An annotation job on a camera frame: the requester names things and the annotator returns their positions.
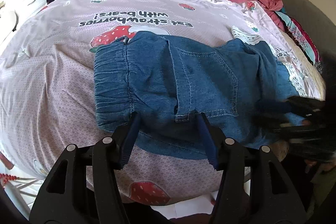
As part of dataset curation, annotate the blue denim pants lace hem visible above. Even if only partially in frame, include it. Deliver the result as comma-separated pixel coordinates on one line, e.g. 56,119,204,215
94,31,298,160

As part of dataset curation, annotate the pink strawberry print quilt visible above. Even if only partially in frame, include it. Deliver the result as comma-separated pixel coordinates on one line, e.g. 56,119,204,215
0,0,325,206

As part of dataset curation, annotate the floral teal red pillow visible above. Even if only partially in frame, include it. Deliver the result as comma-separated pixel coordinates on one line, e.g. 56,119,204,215
276,10,322,73

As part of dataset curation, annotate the beige bed sheet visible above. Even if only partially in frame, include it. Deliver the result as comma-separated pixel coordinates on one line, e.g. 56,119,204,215
279,29,328,98

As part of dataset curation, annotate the red bead string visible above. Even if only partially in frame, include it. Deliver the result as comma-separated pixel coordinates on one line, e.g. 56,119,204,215
0,172,21,187

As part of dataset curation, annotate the person right hand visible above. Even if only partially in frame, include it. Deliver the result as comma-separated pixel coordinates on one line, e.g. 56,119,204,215
303,149,335,173

